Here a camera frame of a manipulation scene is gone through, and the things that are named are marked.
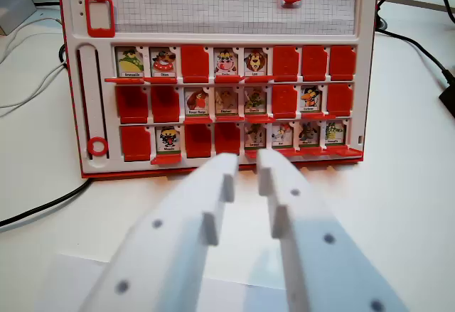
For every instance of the black box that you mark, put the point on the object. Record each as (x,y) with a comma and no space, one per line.
(448,100)

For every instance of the red and white game board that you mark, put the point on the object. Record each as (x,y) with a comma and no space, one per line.
(227,38)

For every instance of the grey box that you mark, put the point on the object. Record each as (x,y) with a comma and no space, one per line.
(14,11)

